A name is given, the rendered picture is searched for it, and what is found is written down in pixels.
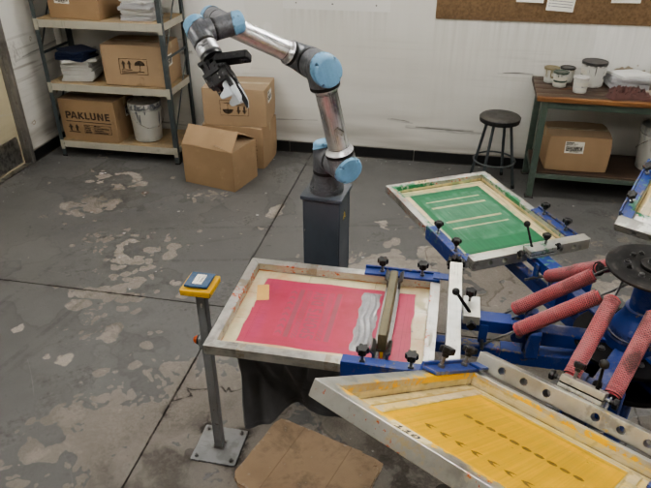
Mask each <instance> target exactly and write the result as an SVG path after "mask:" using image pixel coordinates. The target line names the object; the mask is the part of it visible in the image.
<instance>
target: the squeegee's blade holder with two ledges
mask: <svg viewBox="0 0 651 488"><path fill-rule="evenodd" d="M387 290H388V288H386V291H385V296H384V301H383V306H382V311H381V314H380V319H379V324H378V329H377V334H376V340H377V344H378V333H379V328H380V323H381V318H382V313H383V309H384V304H385V299H386V294H387ZM399 294H400V289H397V290H396V295H395V300H394V306H393V312H392V317H391V323H390V328H389V334H388V338H387V341H388V342H389V341H390V340H391V339H392V333H393V327H394V323H395V317H396V311H397V305H398V299H399Z"/></svg>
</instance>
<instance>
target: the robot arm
mask: <svg viewBox="0 0 651 488"><path fill-rule="evenodd" d="M183 28H184V30H185V33H186V35H187V38H188V39H189V40H190V42H191V44H192V45H193V47H194V49H195V51H196V53H197V55H198V56H199V58H200V60H201V62H199V63H198V66H199V67H200V68H201V69H202V71H203V73H204V75H203V76H202V77H203V79H204V80H205V82H206V84H207V86H208V88H209V89H210V88H211V90H213V91H215V90H216V91H217V93H218V95H219V96H220V97H221V99H226V98H228V97H232V98H231V100H230V105H231V106H232V107H234V106H237V105H239V104H242V103H244V105H246V107H247V108H248V107H249V101H248V98H247V96H246V94H245V92H244V90H243V88H242V86H241V84H240V83H239V81H238V78H237V76H236V75H235V73H234V72H233V70H232V69H231V66H230V65H236V64H244V63H251V62H252V55H251V54H250V52H249V51H248V50H247V49H242V50H235V51H228V52H222V49H221V48H220V46H219V45H218V43H217V41H220V40H223V39H226V38H228V37H230V38H232V39H234V40H237V41H239V42H241V43H243V44H246V45H248V46H250V47H253V48H255V49H257V50H259V51H262V52H264V53H266V54H268V55H271V56H273V57H275V58H277V59H280V60H281V62H282V64H284V65H286V66H288V67H290V68H292V69H293V70H295V71H296V72H298V73H299V74H300V75H302V76H304V77H306V78H307V80H308V84H309V88H310V91H311V93H313V94H315V95H316V99H317V104H318V108H319V112H320V115H321V120H322V124H323V128H324V132H325V138H320V139H317V140H315V141H314V143H313V175H312V178H311V181H310V184H309V191H310V193H311V194H313V195H315V196H318V197H324V198H330V197H336V196H339V195H341V194H342V193H343V192H344V184H348V183H351V182H353V181H355V180H356V179H357V178H358V176H359V175H360V173H361V169H362V165H361V162H360V160H359V159H358V158H356V155H355V150H354V147H353V146H352V145H351V144H350V143H349V142H348V137H347V132H346V127H345V123H344V118H343V113H342V108H341V105H340V100H339V95H338V90H337V89H338V88H339V86H340V80H341V79H340V78H341V77H342V74H343V70H342V65H341V63H340V61H339V60H338V59H337V58H336V57H335V56H334V55H332V54H331V53H329V52H325V51H323V50H321V49H318V48H316V47H314V46H309V45H305V44H302V43H299V42H297V41H295V40H286V39H283V38H281V37H279V36H277V35H275V34H273V33H271V32H268V31H266V30H264V29H262V28H261V27H259V26H257V25H254V24H252V23H250V22H248V21H246V20H245V18H244V16H243V14H242V12H241V11H239V10H235V11H230V12H228V13H227V12H225V11H223V10H221V9H219V8H218V7H216V6H211V5H208V6H205V7H204V8H203V9H202V10H201V14H200V15H199V14H192V15H189V16H187V17H186V18H185V20H184V22H183ZM208 84H209V85H208ZM219 91H220V92H219Z"/></svg>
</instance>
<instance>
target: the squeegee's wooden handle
mask: <svg viewBox="0 0 651 488"><path fill-rule="evenodd" d="M397 284H398V271H396V270H391V271H390V276H389V281H388V286H387V294H386V299H385V304H384V309H383V313H382V318H381V323H380V328H379V333H378V344H377V351H380V352H386V350H387V343H388V334H389V328H390V323H391V317H392V312H393V306H394V300H395V295H396V290H397Z"/></svg>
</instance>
